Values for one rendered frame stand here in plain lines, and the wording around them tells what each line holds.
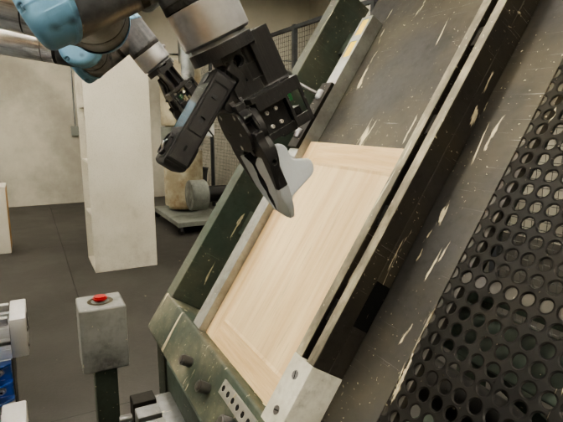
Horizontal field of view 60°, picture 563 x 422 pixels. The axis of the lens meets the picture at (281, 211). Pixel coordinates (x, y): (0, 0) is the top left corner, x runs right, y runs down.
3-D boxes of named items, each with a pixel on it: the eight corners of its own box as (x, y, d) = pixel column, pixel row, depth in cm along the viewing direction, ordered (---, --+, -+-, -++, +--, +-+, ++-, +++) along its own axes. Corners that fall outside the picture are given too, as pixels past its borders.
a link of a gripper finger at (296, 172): (333, 199, 58) (303, 130, 54) (295, 227, 56) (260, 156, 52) (320, 196, 60) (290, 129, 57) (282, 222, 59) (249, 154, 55)
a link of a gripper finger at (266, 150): (294, 185, 53) (260, 112, 50) (283, 192, 53) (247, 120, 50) (275, 181, 57) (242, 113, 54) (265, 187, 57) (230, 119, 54)
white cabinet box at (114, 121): (88, 257, 513) (73, 54, 476) (144, 250, 539) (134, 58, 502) (95, 273, 461) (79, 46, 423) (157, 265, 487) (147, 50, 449)
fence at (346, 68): (205, 327, 130) (193, 321, 128) (371, 27, 138) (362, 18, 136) (211, 334, 125) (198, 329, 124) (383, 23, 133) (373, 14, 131)
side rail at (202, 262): (196, 304, 155) (166, 290, 149) (358, 12, 164) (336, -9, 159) (202, 311, 149) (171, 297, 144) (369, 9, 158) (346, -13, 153)
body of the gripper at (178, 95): (184, 115, 116) (150, 73, 111) (176, 116, 124) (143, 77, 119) (209, 95, 118) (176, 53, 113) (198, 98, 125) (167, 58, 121)
